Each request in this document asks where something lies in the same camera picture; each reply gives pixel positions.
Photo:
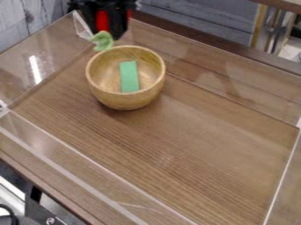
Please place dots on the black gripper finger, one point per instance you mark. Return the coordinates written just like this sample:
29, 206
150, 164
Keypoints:
90, 18
118, 16

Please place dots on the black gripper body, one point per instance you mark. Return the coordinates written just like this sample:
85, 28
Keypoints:
102, 4

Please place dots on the red plush strawberry green leaves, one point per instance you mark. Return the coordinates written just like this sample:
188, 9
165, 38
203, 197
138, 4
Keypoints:
102, 25

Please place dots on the wooden bowl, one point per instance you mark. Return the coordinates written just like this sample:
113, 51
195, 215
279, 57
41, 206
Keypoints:
104, 77

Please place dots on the clear acrylic stand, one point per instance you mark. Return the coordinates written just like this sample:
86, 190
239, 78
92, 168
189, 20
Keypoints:
85, 29

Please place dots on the green rectangular block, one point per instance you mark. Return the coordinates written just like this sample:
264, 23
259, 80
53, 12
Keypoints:
129, 77

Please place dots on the gold metal chair frame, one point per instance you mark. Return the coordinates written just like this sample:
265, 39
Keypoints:
275, 21

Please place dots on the black table leg bracket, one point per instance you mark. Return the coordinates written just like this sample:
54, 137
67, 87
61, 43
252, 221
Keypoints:
37, 211

